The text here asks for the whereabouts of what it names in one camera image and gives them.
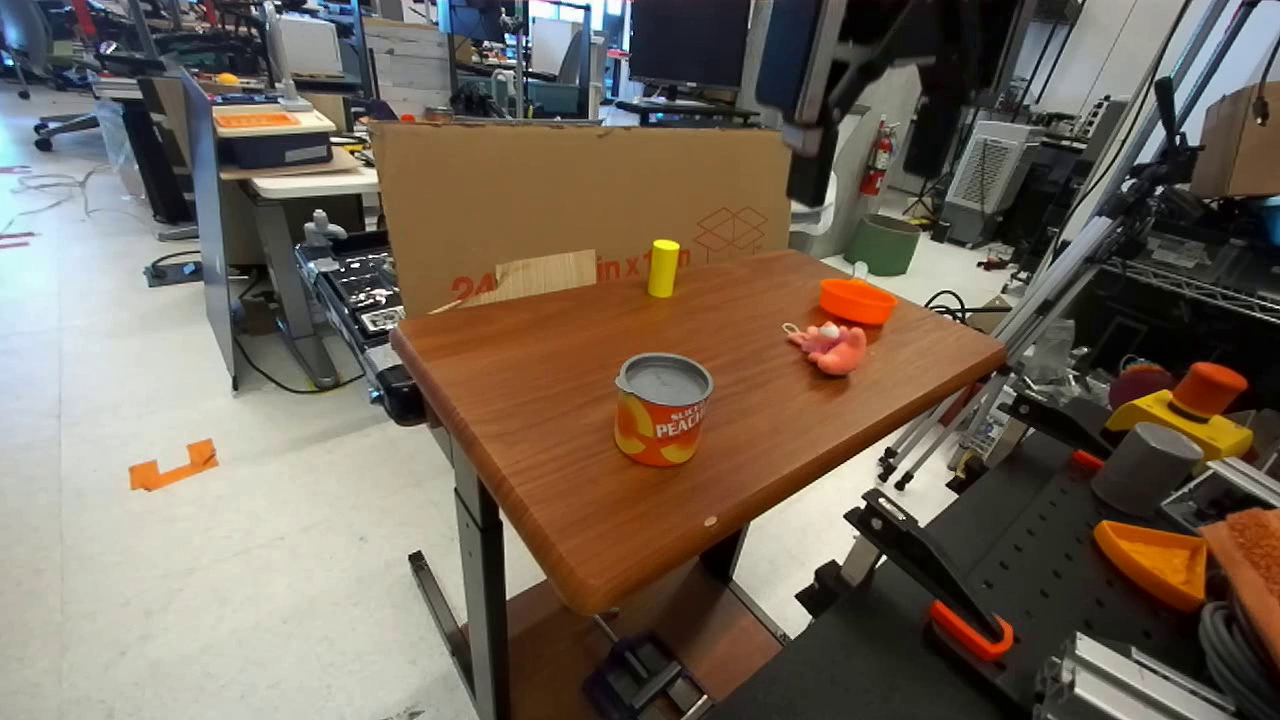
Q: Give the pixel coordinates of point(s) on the yellow cylinder block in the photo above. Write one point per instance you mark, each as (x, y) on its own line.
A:
(663, 270)

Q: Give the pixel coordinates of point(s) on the orange soup can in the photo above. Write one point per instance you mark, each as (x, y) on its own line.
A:
(657, 425)

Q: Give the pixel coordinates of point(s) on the red fire extinguisher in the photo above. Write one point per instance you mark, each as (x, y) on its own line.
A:
(877, 162)

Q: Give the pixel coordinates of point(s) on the black computer monitor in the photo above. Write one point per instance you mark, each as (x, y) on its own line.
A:
(691, 41)

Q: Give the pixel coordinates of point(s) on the grey white desk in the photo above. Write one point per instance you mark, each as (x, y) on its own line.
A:
(264, 225)

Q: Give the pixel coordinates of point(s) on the black office chair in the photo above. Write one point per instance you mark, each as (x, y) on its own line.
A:
(63, 82)

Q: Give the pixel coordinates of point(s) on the black metal table leg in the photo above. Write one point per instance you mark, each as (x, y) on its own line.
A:
(483, 603)

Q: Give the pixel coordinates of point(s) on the cardboard box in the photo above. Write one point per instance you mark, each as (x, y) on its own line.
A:
(1241, 142)

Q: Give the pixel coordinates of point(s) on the black orange printer box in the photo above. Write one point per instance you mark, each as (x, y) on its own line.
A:
(270, 131)

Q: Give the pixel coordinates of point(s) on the green bin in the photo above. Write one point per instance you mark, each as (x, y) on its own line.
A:
(883, 245)

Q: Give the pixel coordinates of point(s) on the orange cloth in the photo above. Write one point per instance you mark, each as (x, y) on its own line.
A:
(1252, 565)

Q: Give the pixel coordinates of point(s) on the pink plush toy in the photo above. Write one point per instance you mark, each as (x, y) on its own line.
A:
(834, 346)

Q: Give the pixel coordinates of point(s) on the orange plastic bowl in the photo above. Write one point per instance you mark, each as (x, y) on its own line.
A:
(852, 301)

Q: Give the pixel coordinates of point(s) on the silver tripod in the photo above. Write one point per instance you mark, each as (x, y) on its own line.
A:
(1064, 267)

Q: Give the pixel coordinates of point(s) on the black perforated board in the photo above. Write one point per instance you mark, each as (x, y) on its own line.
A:
(960, 613)

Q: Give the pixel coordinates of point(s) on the black orange bar clamp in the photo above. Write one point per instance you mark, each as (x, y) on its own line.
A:
(940, 573)

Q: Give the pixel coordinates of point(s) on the grey cylinder cup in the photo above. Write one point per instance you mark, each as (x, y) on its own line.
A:
(1141, 464)

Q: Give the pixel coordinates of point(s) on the orange wedge block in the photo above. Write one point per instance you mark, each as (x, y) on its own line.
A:
(1155, 560)

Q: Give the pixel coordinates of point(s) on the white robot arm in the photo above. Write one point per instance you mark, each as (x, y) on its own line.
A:
(834, 147)

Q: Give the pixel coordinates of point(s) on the yellow emergency stop button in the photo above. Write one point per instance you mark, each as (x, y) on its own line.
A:
(1191, 405)

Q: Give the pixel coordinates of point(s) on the silver aluminium extrusion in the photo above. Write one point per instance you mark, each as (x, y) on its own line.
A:
(1134, 682)

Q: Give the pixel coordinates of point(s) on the white mesh crate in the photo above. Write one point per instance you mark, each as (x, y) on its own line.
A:
(988, 164)

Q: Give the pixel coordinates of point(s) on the brown cardboard sheet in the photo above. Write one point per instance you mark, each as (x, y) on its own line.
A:
(560, 201)

